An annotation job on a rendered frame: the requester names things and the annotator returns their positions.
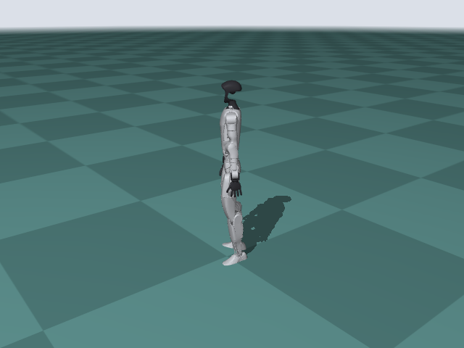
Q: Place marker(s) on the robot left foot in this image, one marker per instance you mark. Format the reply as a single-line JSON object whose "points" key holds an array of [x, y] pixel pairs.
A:
{"points": [[234, 259]]}

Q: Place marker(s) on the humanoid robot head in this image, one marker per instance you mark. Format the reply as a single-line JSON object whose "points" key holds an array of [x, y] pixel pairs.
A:
{"points": [[231, 86]]}

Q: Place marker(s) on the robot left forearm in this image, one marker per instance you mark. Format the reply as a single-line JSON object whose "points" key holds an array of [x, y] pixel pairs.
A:
{"points": [[233, 160]]}

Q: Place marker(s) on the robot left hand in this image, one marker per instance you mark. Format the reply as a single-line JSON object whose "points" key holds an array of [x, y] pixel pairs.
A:
{"points": [[234, 186]]}

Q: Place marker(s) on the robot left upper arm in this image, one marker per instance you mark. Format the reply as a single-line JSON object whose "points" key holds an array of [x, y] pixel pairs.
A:
{"points": [[231, 124]]}

